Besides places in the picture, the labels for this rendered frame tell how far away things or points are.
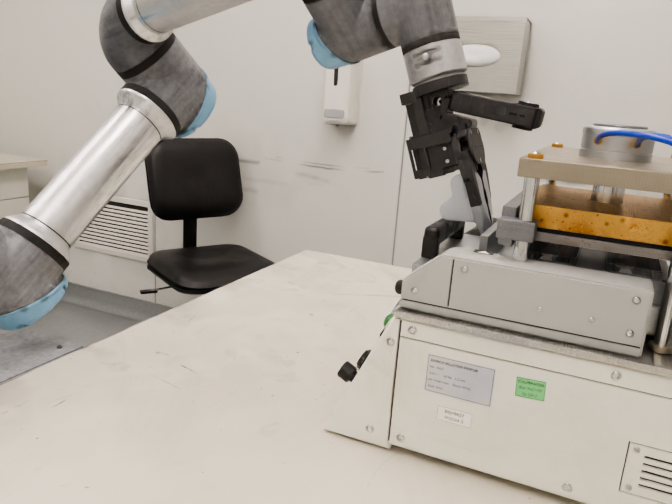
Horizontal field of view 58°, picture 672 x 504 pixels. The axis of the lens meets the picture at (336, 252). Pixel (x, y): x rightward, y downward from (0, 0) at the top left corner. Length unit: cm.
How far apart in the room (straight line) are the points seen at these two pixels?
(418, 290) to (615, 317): 20
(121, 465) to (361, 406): 28
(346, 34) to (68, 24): 259
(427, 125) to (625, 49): 154
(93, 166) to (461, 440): 67
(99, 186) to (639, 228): 75
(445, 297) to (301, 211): 195
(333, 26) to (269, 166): 185
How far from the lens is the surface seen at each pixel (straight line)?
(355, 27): 83
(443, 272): 68
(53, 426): 84
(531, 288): 66
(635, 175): 67
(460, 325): 68
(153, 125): 107
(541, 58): 231
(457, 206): 81
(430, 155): 80
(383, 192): 244
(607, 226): 70
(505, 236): 68
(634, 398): 68
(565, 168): 67
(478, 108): 80
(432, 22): 80
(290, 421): 82
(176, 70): 108
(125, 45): 105
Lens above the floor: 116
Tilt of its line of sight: 14 degrees down
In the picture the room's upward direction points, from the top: 4 degrees clockwise
